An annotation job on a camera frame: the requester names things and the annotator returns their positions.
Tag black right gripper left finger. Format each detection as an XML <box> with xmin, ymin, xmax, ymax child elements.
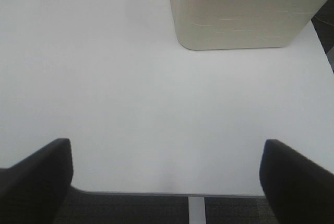
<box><xmin>1</xmin><ymin>138</ymin><xmax>73</xmax><ymax>223</ymax></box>

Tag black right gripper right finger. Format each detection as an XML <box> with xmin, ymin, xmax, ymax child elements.
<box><xmin>259</xmin><ymin>139</ymin><xmax>333</xmax><ymax>223</ymax></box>

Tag white table leg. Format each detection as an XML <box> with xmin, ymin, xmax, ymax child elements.
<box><xmin>188</xmin><ymin>196</ymin><xmax>206</xmax><ymax>224</ymax></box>

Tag beige basket with grey rim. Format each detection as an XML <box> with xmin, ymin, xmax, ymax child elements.
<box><xmin>170</xmin><ymin>0</ymin><xmax>327</xmax><ymax>50</ymax></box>

